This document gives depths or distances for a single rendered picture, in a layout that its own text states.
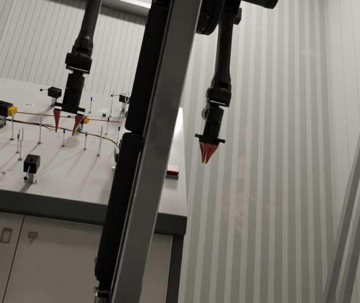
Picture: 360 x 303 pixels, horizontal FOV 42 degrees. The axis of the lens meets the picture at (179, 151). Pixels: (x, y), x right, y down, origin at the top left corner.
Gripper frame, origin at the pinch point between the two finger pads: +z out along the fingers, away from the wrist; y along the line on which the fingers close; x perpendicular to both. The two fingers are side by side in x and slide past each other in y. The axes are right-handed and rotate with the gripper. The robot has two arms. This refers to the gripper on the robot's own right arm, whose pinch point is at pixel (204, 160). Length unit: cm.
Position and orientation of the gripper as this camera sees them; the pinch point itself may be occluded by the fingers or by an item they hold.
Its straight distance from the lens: 169.7
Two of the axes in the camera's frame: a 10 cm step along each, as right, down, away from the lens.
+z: -2.1, 9.7, 0.7
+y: -9.6, -1.9, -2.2
